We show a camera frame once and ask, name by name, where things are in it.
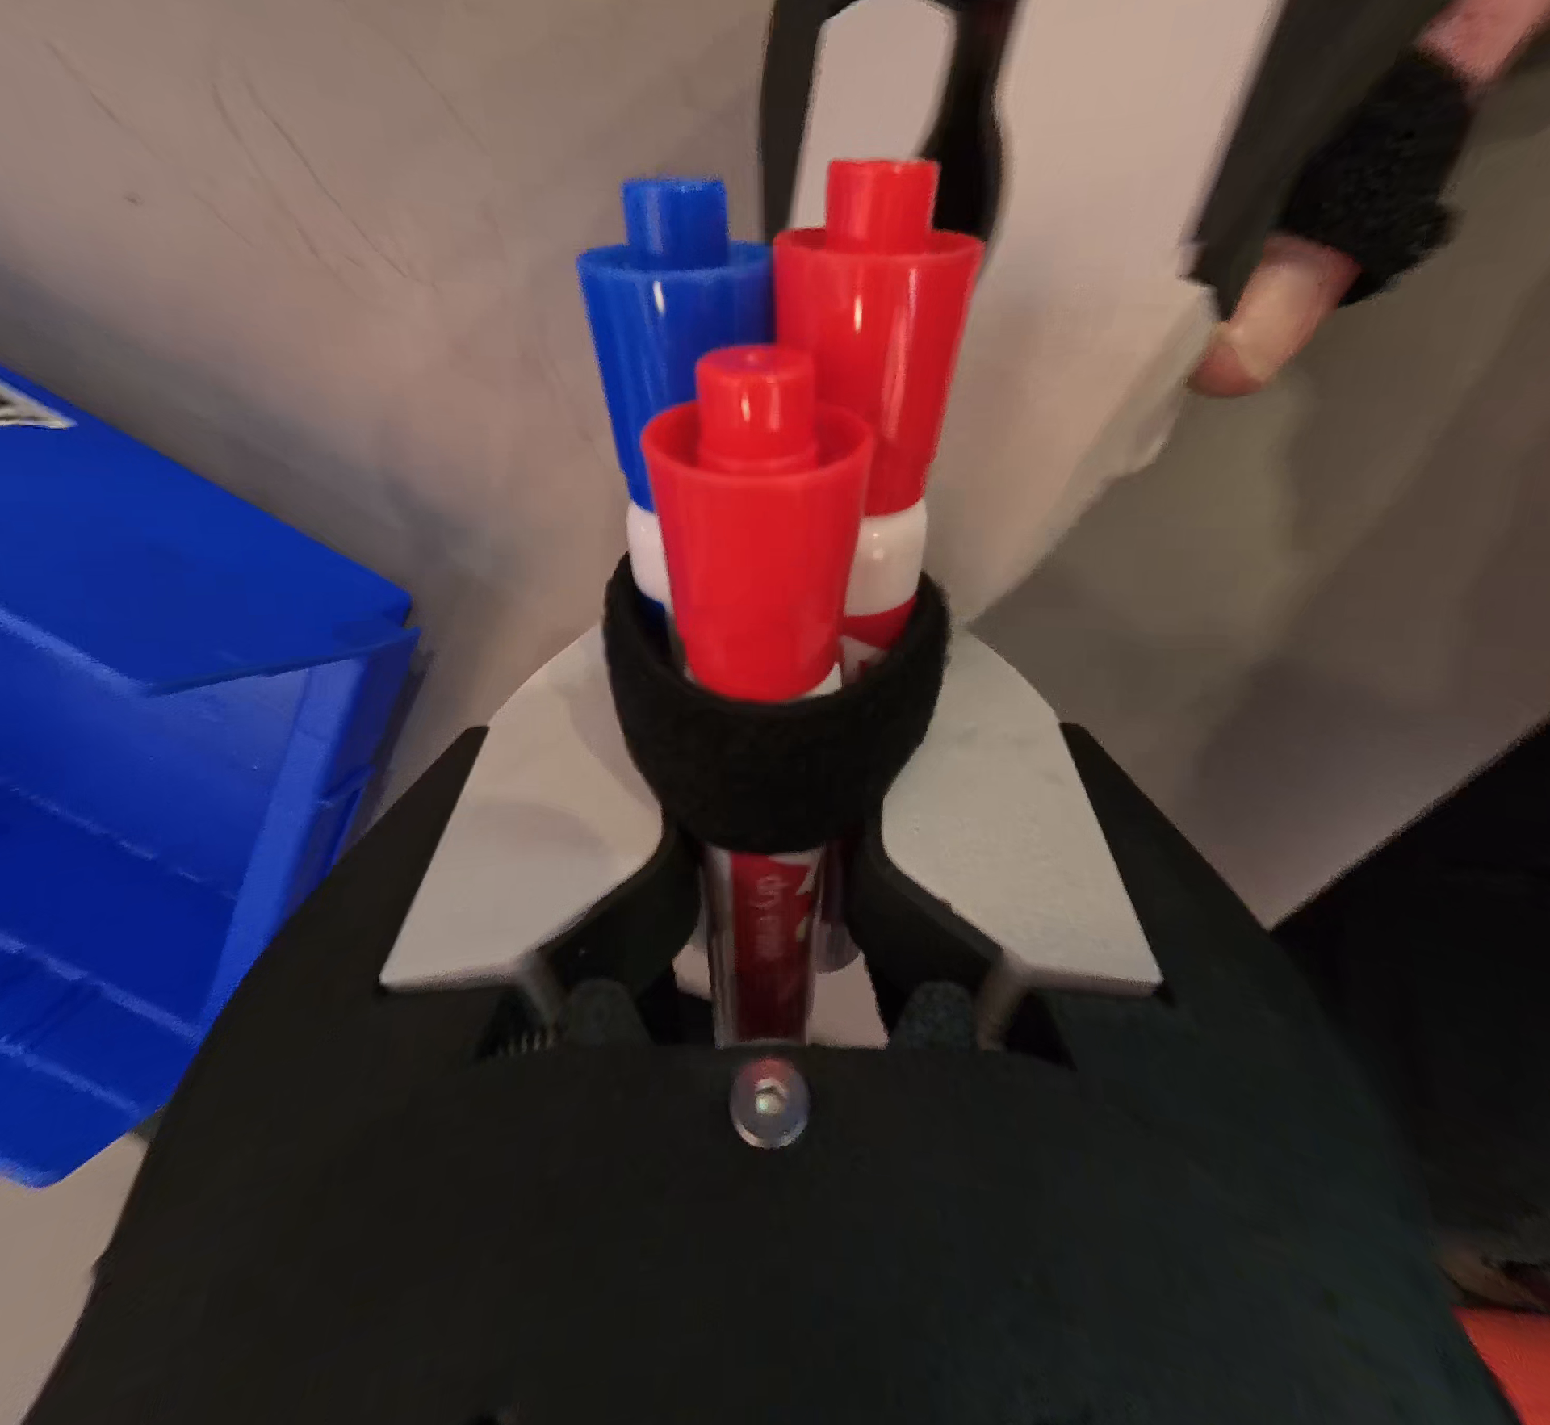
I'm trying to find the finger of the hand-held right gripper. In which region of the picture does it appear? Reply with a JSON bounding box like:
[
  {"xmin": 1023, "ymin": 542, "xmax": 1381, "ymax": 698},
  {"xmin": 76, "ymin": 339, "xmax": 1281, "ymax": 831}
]
[
  {"xmin": 760, "ymin": 0, "xmax": 903, "ymax": 244},
  {"xmin": 902, "ymin": 0, "xmax": 1337, "ymax": 616}
]

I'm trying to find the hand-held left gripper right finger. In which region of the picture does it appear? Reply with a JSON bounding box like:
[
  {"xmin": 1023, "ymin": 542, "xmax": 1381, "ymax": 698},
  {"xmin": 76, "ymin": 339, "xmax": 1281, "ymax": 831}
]
[{"xmin": 846, "ymin": 629, "xmax": 1166, "ymax": 1048}]

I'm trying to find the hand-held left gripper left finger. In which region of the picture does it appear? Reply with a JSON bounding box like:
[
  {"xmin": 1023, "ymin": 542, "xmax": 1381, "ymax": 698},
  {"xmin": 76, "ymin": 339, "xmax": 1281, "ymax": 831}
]
[{"xmin": 380, "ymin": 624, "xmax": 706, "ymax": 1041}]

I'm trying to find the red marker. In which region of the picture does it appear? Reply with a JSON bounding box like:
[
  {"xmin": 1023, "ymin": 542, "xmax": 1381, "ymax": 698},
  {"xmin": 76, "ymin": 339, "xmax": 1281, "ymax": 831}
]
[
  {"xmin": 637, "ymin": 345, "xmax": 877, "ymax": 1050},
  {"xmin": 770, "ymin": 157, "xmax": 985, "ymax": 682}
]

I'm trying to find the black hook-and-loop strap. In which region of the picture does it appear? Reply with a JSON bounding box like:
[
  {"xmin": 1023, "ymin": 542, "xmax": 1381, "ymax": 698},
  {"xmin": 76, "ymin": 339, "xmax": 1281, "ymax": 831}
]
[{"xmin": 601, "ymin": 551, "xmax": 954, "ymax": 858}]

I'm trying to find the blue marker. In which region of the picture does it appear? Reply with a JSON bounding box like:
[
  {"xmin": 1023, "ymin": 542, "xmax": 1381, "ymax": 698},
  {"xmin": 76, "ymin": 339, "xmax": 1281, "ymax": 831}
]
[{"xmin": 575, "ymin": 176, "xmax": 779, "ymax": 634}]

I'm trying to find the person's right forearm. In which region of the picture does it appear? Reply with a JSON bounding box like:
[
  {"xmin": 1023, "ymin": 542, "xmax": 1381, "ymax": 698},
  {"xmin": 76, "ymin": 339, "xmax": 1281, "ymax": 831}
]
[{"xmin": 1419, "ymin": 0, "xmax": 1550, "ymax": 92}]

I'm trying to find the person's right hand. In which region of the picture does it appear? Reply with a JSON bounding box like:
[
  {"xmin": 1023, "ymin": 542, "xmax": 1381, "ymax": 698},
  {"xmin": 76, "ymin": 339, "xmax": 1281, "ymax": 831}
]
[{"xmin": 1184, "ymin": 50, "xmax": 1481, "ymax": 399}]

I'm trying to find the blue plastic bin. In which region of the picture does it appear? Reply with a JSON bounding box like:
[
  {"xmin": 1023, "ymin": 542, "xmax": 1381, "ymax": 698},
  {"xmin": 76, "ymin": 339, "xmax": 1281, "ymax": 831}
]
[{"xmin": 0, "ymin": 360, "xmax": 425, "ymax": 1192}]

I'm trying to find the orange object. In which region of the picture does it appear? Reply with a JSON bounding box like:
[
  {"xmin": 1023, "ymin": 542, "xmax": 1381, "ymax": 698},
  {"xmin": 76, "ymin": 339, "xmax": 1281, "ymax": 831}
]
[{"xmin": 1447, "ymin": 1302, "xmax": 1550, "ymax": 1425}]

